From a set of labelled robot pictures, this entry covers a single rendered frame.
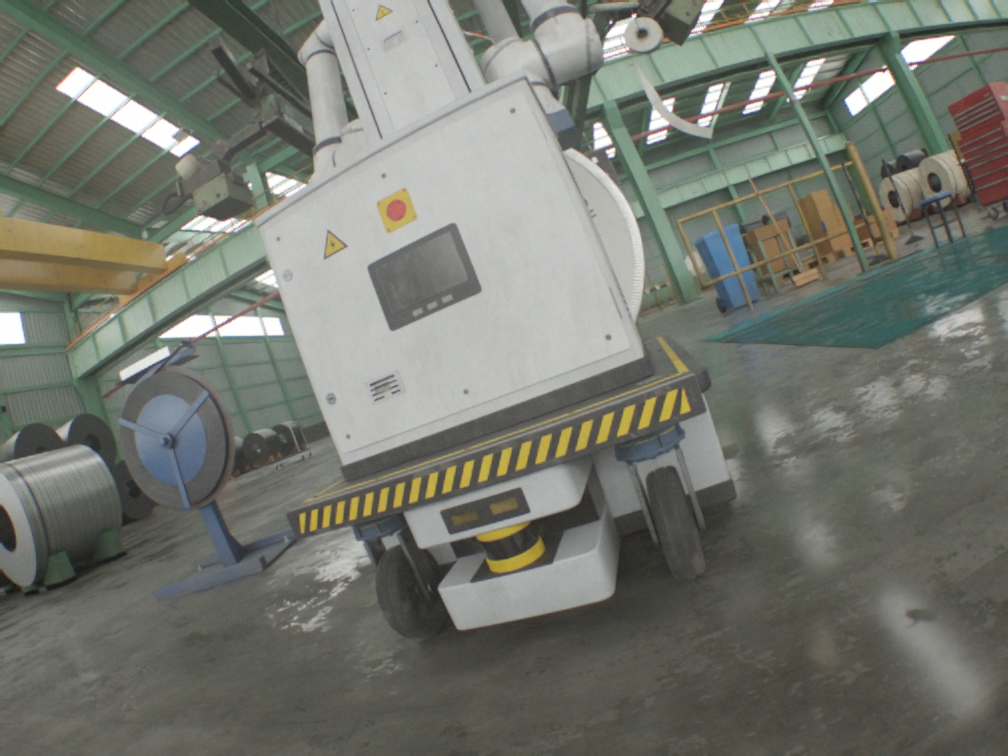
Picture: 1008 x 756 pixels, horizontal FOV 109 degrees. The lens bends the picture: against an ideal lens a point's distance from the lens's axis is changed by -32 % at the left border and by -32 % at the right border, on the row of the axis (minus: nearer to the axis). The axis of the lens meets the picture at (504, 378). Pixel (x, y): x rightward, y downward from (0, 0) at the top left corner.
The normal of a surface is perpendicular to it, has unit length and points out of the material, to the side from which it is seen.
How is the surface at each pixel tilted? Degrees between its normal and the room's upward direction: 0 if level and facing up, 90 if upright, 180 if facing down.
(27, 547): 90
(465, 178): 90
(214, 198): 90
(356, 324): 90
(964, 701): 0
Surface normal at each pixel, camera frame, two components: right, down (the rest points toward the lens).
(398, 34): -0.25, 0.13
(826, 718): -0.37, -0.93
